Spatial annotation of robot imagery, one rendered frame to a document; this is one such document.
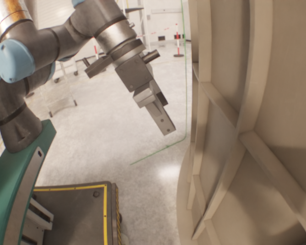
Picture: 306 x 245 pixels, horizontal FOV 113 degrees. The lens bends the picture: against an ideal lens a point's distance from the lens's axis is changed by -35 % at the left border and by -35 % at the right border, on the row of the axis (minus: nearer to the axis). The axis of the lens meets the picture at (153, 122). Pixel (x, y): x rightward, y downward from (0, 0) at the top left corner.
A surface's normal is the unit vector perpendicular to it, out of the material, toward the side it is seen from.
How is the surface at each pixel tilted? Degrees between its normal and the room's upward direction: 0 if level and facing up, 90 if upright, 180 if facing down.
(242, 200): 90
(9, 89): 90
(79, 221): 0
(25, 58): 99
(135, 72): 82
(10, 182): 0
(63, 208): 0
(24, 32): 70
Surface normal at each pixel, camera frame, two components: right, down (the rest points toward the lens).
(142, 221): -0.11, -0.80
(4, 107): 0.72, 0.34
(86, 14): -0.25, 0.64
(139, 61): 0.02, 0.47
